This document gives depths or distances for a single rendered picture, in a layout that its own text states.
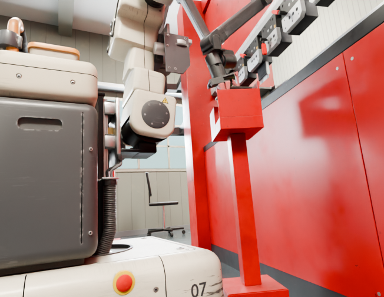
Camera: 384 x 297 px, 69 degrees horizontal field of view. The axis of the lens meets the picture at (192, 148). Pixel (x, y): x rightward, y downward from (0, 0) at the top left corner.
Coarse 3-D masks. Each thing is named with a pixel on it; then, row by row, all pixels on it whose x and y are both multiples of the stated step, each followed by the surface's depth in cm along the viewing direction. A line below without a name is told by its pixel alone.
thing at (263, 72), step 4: (264, 64) 159; (268, 64) 159; (260, 68) 164; (264, 68) 159; (268, 68) 158; (260, 72) 164; (264, 72) 160; (268, 72) 158; (260, 76) 164; (264, 76) 160; (268, 76) 158; (260, 80) 166; (264, 80) 162; (260, 84) 167
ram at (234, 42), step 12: (216, 0) 229; (228, 0) 204; (240, 0) 183; (216, 12) 229; (228, 12) 204; (264, 12) 152; (216, 24) 230; (252, 24) 167; (264, 24) 153; (240, 36) 184; (252, 36) 167; (228, 48) 205
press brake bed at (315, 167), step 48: (288, 96) 113; (336, 96) 88; (288, 144) 114; (336, 144) 88; (288, 192) 114; (336, 192) 88; (288, 240) 115; (336, 240) 89; (288, 288) 116; (336, 288) 89
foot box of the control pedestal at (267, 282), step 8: (224, 280) 104; (232, 280) 103; (240, 280) 103; (264, 280) 101; (272, 280) 100; (224, 288) 95; (232, 288) 94; (240, 288) 94; (248, 288) 93; (256, 288) 92; (264, 288) 92; (272, 288) 91; (280, 288) 91; (224, 296) 93; (232, 296) 88; (240, 296) 88; (248, 296) 88; (256, 296) 88; (264, 296) 89; (272, 296) 89; (280, 296) 89; (288, 296) 89
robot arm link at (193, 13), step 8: (176, 0) 159; (184, 0) 153; (192, 0) 155; (184, 8) 156; (192, 8) 154; (192, 16) 154; (200, 16) 155; (200, 24) 154; (200, 32) 154; (208, 32) 155
